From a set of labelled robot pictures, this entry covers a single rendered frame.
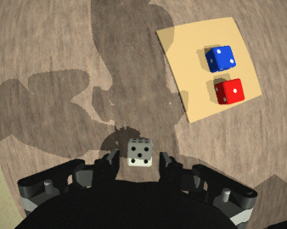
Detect red die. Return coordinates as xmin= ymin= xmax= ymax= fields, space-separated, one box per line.
xmin=214 ymin=78 xmax=245 ymax=105

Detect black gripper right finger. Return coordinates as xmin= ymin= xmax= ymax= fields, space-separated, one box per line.
xmin=153 ymin=152 xmax=258 ymax=229

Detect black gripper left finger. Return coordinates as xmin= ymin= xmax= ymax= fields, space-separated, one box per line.
xmin=17 ymin=149 xmax=120 ymax=216

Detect blue die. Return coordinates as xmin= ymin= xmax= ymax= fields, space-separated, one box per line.
xmin=205 ymin=46 xmax=236 ymax=73

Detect pale yellow flat mat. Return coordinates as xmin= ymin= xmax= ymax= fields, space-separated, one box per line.
xmin=156 ymin=17 xmax=262 ymax=123

